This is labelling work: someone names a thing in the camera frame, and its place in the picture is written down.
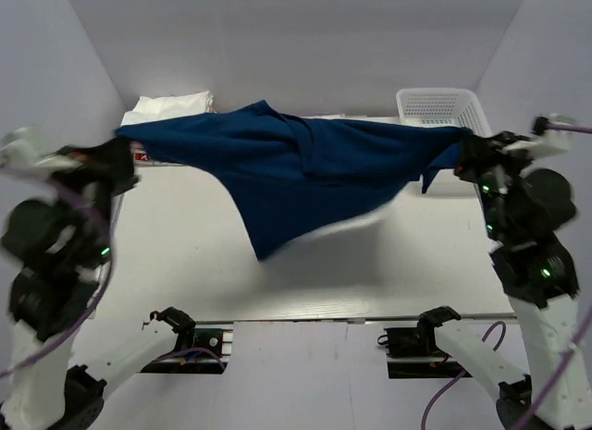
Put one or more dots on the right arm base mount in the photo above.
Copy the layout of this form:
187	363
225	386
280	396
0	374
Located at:
412	352

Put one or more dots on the white plastic mesh basket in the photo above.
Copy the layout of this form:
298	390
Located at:
439	107

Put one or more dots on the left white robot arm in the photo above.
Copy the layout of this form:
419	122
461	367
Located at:
60	245

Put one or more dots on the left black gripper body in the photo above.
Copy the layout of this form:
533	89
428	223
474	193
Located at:
108	177

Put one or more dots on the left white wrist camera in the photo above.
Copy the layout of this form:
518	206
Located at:
21	152

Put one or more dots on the blue polo t-shirt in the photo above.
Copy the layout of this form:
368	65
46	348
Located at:
288	175

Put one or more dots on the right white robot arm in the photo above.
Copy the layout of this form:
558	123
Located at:
523	207

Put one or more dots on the red white folded t-shirt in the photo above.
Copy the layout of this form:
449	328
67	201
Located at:
140	156

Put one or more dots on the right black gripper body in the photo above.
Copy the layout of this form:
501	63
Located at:
490	165

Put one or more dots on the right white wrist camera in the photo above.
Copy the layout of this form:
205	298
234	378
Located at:
550	136

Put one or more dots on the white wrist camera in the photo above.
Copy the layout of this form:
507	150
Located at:
550	136
21	152

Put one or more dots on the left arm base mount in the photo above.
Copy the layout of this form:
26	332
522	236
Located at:
198	349

